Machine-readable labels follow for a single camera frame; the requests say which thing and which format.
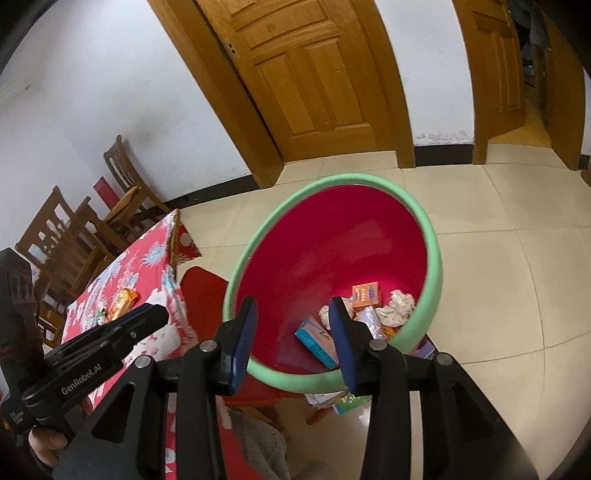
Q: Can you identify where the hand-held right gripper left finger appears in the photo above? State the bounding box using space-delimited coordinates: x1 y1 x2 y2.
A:
51 296 259 480

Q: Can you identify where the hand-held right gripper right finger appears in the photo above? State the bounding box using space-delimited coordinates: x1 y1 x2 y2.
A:
328 296 541 480

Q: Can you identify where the yellow orange snack packet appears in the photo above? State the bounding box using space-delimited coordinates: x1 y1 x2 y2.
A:
106 288 139 322

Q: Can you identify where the blue white box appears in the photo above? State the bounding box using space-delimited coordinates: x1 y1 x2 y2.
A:
294 316 341 370

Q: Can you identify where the white paper ball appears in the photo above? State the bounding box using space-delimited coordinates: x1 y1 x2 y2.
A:
318 305 356 330
375 290 416 328

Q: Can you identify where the small orange box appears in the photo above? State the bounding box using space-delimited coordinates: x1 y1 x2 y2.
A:
352 281 382 310

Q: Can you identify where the red basin with green rim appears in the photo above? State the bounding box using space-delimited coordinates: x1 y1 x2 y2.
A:
222 173 444 394

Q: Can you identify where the person's left hand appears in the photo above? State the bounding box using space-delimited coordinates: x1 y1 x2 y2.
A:
28 426 70 466

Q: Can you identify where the red floral printed blanket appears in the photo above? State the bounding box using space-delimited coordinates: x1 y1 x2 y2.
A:
60 209 232 480

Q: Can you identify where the white green booklet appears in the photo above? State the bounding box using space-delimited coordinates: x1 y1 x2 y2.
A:
305 390 372 416

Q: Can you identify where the red plastic stool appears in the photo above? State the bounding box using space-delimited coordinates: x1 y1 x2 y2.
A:
180 267 333 425

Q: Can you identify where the grey cloth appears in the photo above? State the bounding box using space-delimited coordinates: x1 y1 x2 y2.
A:
222 406 338 480

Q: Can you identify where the yellow seat cushion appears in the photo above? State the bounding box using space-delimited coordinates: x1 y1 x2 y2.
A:
111 185 141 217

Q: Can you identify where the tall wooden chair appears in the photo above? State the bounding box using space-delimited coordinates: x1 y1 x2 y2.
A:
14 185 116 287

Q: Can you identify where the red board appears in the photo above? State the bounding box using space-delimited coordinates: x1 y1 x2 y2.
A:
93 178 123 209

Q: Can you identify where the wooden chair with cushion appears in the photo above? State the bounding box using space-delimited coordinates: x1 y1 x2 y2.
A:
102 135 174 222

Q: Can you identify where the panelled wooden door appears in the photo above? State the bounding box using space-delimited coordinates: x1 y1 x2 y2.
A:
148 0 416 188

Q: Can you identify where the wooden door standing ajar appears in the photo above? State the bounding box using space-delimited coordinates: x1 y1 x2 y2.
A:
452 0 587 171

